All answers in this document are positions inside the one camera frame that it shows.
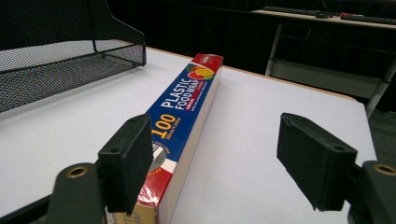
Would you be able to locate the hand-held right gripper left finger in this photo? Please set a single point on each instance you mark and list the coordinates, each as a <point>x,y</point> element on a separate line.
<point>124,161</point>

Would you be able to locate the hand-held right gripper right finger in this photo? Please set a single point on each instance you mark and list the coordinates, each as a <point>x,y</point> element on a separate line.
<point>314,161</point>

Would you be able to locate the blue plastic wrap box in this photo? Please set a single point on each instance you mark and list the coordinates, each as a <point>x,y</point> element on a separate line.
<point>183,105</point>

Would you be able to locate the black mesh desk organizer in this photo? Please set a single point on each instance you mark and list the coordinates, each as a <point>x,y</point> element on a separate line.
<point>62,53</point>

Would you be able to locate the black round object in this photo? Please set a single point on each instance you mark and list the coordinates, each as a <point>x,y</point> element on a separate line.
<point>323,14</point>

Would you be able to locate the black keyboard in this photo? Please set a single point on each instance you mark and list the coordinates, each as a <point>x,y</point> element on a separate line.
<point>367,19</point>
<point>291,10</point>

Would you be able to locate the background desk with metal frame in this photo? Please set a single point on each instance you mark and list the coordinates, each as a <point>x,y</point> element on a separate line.
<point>327,62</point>

